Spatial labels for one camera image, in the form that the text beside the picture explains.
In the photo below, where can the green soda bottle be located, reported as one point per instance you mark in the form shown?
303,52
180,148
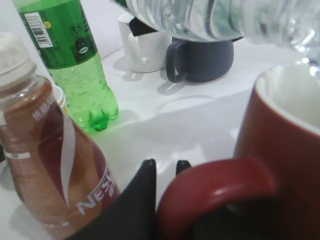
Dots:
64,41

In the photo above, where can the matte dark grey mug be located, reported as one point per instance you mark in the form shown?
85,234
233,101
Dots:
198,62

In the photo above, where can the brown Nescafe coffee bottle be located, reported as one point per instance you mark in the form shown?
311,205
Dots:
59,172

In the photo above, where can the red ceramic mug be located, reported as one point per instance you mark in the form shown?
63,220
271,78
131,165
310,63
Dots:
273,177

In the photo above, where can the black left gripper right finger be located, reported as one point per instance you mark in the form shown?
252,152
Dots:
182,165

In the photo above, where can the clear water bottle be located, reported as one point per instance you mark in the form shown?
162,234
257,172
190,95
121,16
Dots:
293,24

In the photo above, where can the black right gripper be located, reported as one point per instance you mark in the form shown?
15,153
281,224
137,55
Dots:
139,28

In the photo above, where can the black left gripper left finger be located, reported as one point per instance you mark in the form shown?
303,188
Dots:
132,215

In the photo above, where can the white ceramic mug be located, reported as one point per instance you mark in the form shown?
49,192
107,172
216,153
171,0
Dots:
145,53

